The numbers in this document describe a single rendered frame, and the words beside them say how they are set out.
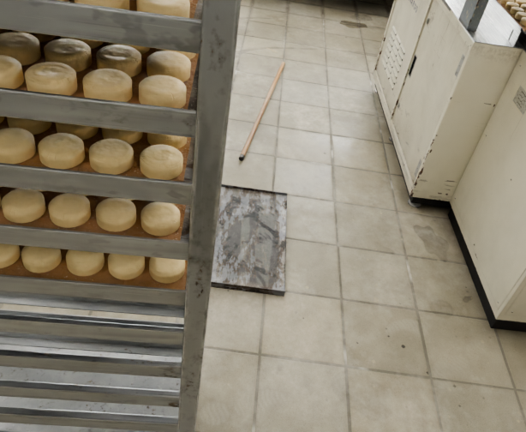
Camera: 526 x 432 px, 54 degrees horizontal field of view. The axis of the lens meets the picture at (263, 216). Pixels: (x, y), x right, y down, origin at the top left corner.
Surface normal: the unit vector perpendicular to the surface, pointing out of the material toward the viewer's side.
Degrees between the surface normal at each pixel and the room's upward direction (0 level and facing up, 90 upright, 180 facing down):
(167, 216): 0
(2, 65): 0
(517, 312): 90
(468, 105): 90
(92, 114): 90
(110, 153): 0
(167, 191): 90
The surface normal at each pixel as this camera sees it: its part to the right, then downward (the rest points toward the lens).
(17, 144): 0.14, -0.75
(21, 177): 0.00, 0.65
